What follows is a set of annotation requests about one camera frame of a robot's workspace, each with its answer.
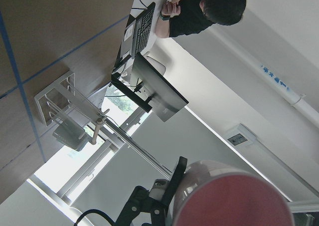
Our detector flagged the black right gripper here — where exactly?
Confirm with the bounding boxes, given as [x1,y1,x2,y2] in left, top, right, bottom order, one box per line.
[114,156,187,226]

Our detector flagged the pink cup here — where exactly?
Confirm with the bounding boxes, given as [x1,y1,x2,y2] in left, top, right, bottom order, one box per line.
[172,160,295,226]

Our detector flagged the grey cup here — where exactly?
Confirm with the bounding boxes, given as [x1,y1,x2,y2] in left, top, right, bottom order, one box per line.
[52,119,89,152]

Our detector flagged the black computer monitor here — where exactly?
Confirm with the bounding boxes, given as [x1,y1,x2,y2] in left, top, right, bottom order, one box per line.
[130,53,188,122]

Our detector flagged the black box with label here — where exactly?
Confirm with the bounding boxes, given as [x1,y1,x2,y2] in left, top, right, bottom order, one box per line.
[114,15,136,68]

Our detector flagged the black keyboard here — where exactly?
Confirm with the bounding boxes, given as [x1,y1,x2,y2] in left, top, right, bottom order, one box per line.
[132,2,156,59]

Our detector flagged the seated person black shirt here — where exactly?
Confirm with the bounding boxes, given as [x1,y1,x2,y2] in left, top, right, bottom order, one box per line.
[155,0,247,38]

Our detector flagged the blue tape grid lines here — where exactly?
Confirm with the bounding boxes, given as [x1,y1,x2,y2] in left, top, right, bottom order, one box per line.
[0,12,129,163]

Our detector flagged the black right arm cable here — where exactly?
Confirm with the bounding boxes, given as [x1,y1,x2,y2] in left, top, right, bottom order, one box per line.
[73,209,115,226]

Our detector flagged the aluminium frame post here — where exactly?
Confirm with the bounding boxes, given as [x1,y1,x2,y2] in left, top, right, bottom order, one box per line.
[68,91,172,179]

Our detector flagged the white wall electrical box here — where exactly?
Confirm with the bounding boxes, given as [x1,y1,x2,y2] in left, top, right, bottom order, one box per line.
[226,124,257,146]

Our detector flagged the white wall pipe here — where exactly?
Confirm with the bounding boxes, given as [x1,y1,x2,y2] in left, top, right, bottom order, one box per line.
[221,37,319,127]

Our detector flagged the white wire cup rack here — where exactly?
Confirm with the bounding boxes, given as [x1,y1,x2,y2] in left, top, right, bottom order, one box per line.
[34,71,110,146]

